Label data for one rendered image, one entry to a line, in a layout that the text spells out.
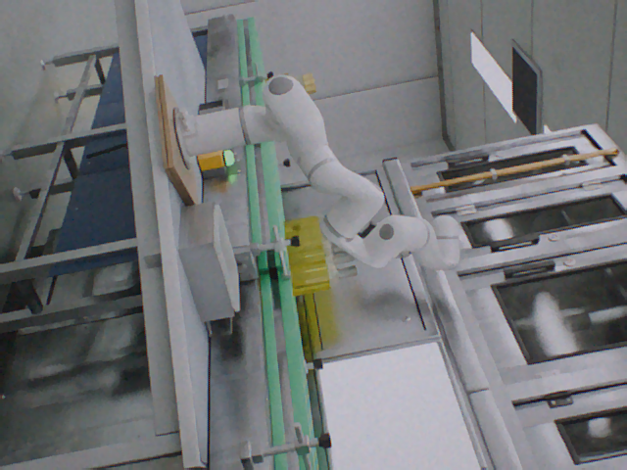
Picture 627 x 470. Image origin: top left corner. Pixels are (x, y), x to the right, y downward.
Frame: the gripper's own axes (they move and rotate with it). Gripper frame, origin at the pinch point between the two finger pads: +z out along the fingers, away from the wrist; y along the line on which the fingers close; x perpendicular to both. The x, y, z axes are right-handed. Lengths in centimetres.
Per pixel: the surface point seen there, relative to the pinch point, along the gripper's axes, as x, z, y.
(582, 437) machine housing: 52, -55, -18
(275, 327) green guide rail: 37.9, 15.2, 3.2
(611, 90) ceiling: -215, -105, -65
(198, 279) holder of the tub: 44, 28, 24
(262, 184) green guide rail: -12.2, 27.4, 13.6
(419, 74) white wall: -601, 24, -219
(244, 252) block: 22.4, 24.2, 15.0
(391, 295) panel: 7.8, -9.3, -12.9
